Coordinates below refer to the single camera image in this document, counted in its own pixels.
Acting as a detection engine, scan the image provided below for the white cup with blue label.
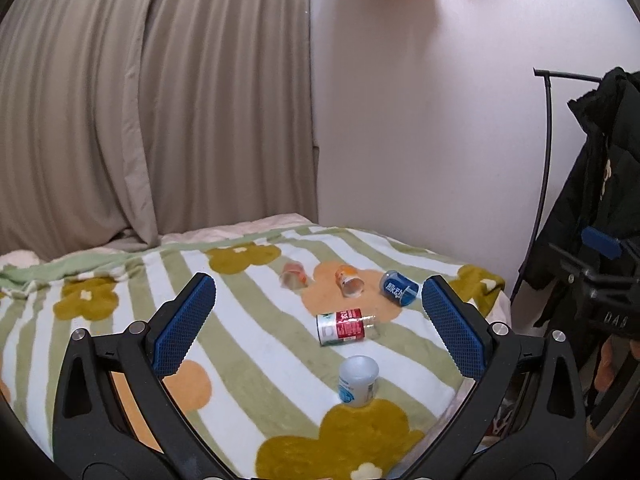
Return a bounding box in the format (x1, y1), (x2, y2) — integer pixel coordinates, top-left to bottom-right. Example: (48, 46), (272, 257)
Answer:
(338, 355), (379, 408)

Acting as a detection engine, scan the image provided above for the orange plastic cup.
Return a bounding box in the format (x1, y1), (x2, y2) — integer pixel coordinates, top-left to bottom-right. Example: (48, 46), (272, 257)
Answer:
(334, 265), (366, 297)

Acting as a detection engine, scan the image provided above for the black jacket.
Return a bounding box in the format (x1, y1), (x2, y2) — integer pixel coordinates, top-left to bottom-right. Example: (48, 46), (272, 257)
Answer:
(525, 66), (640, 328)

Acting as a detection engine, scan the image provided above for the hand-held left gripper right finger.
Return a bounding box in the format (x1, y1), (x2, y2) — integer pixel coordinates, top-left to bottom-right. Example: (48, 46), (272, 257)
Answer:
(400, 275), (588, 480)

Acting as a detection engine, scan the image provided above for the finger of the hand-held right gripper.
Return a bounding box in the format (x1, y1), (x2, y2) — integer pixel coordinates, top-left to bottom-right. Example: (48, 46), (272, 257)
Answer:
(547, 226), (640, 286)

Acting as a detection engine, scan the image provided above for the red and white can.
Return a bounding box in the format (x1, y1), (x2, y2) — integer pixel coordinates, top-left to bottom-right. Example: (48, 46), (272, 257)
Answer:
(316, 308), (377, 347)

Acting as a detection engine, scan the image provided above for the blue plastic cup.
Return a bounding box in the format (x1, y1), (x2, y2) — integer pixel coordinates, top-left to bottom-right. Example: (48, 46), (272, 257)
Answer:
(380, 269), (420, 307)

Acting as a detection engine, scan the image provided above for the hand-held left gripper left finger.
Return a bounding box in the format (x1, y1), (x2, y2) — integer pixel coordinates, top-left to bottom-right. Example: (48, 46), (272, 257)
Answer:
(50, 272), (238, 480)

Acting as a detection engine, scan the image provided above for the clear pink plastic cup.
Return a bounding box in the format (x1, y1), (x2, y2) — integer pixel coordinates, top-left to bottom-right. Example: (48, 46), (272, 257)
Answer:
(279, 261), (311, 289)

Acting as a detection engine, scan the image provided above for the beige curtain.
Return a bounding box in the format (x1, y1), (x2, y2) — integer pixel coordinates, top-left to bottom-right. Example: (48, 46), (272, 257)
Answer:
(0, 0), (321, 263)

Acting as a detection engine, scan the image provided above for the black coat rack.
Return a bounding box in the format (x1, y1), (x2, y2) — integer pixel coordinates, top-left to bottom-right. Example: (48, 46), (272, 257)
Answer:
(512, 66), (606, 306)

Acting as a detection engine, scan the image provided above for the floral striped blanket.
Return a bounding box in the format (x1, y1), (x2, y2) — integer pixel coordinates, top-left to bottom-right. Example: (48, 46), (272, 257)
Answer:
(0, 226), (507, 480)

